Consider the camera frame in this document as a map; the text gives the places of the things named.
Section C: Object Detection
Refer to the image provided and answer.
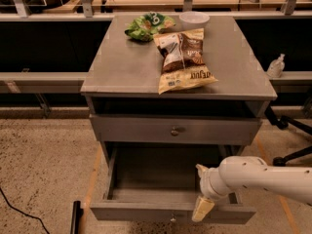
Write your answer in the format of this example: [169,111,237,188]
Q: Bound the black office chair base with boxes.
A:
[264,106,312,167]

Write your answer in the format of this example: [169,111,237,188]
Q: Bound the brown yellow snack bag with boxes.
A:
[154,28,217,94]

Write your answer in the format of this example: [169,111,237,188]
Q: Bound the grey top drawer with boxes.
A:
[90,114,260,145]

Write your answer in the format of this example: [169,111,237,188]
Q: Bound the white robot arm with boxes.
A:
[192,156,312,222]

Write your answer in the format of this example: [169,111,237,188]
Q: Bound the clear plastic bowl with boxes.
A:
[179,11,210,30]

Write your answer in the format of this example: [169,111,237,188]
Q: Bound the green chip bag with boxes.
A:
[125,12,176,42]

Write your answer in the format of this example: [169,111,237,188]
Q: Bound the metal rail frame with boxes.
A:
[0,0,312,96]

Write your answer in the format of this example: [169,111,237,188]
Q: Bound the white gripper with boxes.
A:
[192,164,232,222]

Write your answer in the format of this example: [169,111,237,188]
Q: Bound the black bar on floor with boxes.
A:
[70,201,82,234]

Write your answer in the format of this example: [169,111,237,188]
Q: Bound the grey drawer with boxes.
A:
[90,114,260,145]
[91,142,243,223]

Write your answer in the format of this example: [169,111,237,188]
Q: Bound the black floor cable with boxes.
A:
[0,186,52,234]

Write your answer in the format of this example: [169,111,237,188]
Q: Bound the grey wooden drawer cabinet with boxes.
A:
[80,14,278,168]

